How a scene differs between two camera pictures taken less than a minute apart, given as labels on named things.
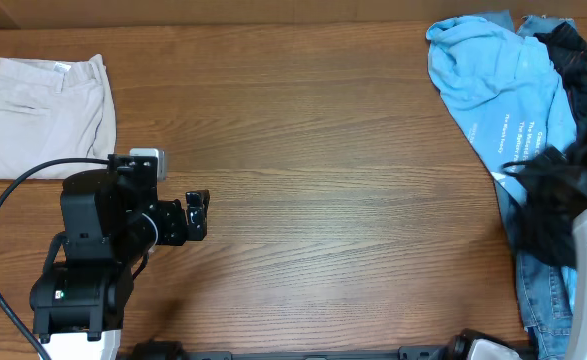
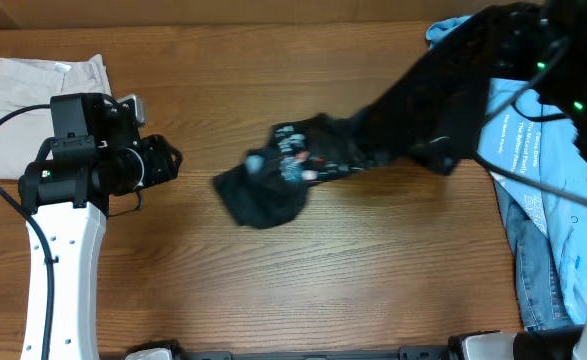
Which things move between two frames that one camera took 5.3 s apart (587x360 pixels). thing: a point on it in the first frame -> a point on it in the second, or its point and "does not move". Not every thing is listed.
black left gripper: x=177 y=233 -> x=156 y=148
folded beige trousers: x=41 y=111 does not move
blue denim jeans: x=547 y=291 does not move
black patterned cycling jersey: x=553 y=193 -> x=437 y=119
